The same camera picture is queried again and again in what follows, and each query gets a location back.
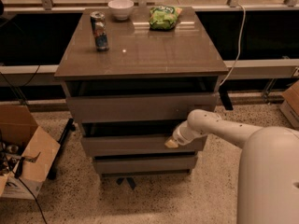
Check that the grey top drawer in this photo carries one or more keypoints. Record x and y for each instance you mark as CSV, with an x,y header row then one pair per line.
x,y
138,107

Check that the open cardboard box left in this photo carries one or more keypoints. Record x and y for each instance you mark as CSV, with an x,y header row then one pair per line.
x,y
18,127

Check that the white bowl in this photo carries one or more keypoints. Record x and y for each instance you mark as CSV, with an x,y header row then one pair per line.
x,y
121,9

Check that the green chip bag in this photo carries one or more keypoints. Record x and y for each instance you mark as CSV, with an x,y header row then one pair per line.
x,y
164,17

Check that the grey bottom drawer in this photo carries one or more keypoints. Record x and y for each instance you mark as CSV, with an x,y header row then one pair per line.
x,y
173,163

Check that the black bar on floor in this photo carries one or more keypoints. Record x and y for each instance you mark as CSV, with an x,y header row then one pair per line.
x,y
69,127

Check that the cardboard box right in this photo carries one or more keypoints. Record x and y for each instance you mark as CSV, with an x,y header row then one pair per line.
x,y
290,105

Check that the grey drawer cabinet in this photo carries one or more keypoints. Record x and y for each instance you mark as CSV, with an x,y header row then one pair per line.
x,y
140,61

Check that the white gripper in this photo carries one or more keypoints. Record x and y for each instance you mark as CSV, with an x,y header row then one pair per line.
x,y
178,136

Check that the blue drink can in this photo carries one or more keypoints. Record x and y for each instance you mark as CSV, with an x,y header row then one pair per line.
x,y
98,23

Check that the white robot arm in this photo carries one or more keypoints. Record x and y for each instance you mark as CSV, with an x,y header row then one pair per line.
x,y
268,176

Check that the grey drawer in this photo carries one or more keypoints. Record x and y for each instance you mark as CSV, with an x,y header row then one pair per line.
x,y
138,107
129,145
173,163

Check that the black stand foot right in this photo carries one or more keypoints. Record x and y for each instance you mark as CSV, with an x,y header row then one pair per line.
x,y
225,99

